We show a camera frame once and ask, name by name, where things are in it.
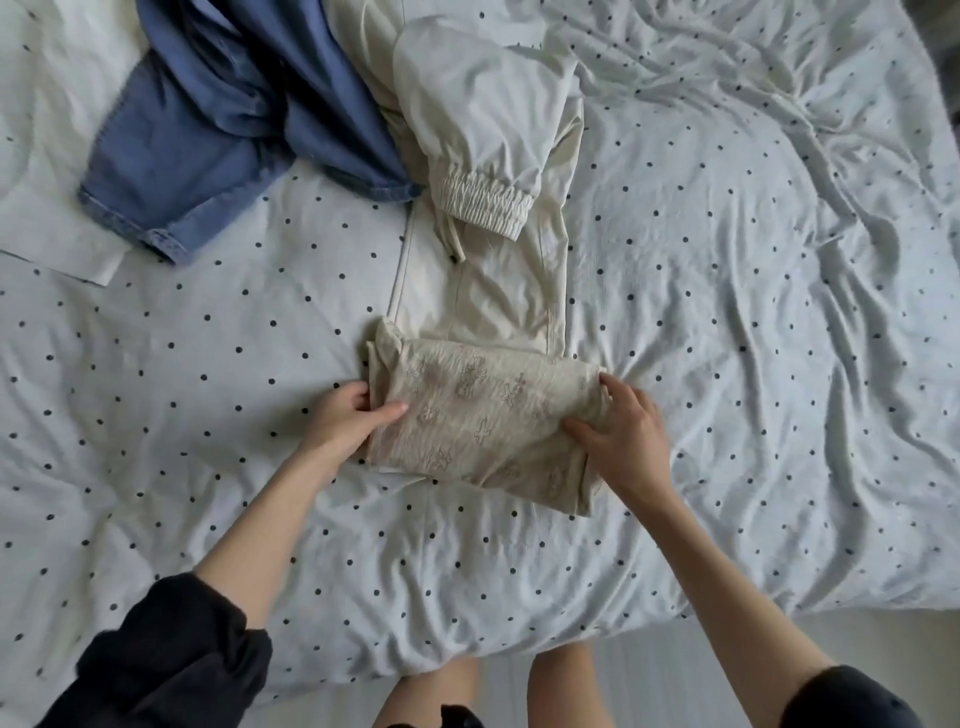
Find person's left hand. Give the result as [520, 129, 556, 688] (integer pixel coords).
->
[297, 381, 410, 470]

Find person's right hand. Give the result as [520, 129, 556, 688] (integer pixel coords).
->
[561, 372, 680, 512]

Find beige patterned pants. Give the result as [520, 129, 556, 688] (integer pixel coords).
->
[360, 318, 614, 519]

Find cream white jacket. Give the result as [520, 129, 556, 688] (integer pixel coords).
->
[0, 0, 587, 359]

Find blue denim jeans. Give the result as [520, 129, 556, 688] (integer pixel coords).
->
[78, 0, 422, 267]

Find person's right forearm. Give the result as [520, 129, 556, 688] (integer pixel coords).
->
[637, 480, 924, 728]

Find person's left forearm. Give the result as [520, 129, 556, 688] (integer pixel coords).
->
[37, 447, 350, 728]

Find person's bare leg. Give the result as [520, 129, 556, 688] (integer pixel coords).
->
[372, 657, 485, 728]
[525, 642, 617, 728]

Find person's black shorts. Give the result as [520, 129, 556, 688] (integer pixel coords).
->
[393, 705, 485, 728]

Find white dotted bed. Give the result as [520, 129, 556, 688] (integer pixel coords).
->
[0, 0, 960, 714]

